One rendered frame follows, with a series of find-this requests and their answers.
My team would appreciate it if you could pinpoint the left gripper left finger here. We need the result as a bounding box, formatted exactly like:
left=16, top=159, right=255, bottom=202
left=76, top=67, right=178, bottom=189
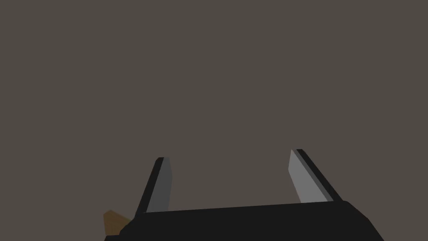
left=134, top=156, right=173, bottom=219

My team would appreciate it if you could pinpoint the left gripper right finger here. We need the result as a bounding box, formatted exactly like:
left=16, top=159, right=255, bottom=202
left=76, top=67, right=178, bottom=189
left=288, top=149, right=344, bottom=204

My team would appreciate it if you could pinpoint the brown angular object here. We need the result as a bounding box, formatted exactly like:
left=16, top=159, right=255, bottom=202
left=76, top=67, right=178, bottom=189
left=103, top=210, right=132, bottom=236

